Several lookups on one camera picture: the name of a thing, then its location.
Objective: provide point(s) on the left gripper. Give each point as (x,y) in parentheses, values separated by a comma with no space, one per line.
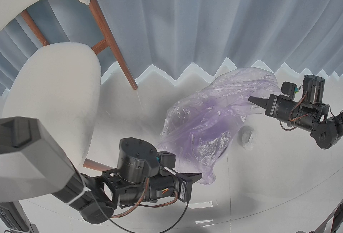
(166,186)

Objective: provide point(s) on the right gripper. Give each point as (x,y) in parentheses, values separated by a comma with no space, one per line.
(284,110)

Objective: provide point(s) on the white paper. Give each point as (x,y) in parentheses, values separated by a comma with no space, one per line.
(248,138)

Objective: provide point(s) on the purple plastic bag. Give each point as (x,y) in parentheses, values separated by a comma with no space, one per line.
(203,119)

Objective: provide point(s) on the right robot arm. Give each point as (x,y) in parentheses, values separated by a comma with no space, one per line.
(313,90)

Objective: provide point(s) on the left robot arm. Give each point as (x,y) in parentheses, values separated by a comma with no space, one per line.
(34,159)

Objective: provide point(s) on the blue-grey curtain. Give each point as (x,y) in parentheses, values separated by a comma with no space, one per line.
(214,12)

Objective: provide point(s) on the white padded wooden chair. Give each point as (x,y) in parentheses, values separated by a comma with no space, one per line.
(53,92)

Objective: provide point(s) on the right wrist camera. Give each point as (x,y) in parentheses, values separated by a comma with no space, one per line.
(288,88)

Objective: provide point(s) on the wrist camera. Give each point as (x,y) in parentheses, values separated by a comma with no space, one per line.
(167,161)
(288,88)

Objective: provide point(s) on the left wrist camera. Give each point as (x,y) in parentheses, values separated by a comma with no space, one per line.
(167,161)

